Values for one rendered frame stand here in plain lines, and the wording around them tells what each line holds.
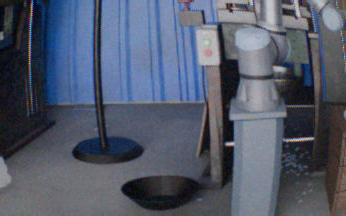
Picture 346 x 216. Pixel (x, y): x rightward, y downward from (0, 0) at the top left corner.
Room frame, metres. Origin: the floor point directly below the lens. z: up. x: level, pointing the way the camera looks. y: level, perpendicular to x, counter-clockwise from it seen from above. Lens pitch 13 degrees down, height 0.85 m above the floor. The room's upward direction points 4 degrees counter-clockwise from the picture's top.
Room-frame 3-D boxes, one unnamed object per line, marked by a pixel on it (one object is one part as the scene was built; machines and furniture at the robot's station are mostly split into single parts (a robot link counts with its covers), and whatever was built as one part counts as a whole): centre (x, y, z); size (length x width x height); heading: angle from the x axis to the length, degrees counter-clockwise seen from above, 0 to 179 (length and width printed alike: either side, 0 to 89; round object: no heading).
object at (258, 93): (1.61, -0.25, 0.50); 0.15 x 0.15 x 0.10
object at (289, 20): (2.35, -0.46, 0.68); 0.45 x 0.30 x 0.06; 75
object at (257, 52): (1.62, -0.26, 0.62); 0.13 x 0.12 x 0.14; 143
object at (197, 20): (2.21, -0.10, 0.62); 0.10 x 0.06 x 0.20; 75
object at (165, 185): (2.00, 0.07, 0.04); 0.30 x 0.30 x 0.07
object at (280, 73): (2.35, -0.46, 0.36); 0.34 x 0.34 x 0.10
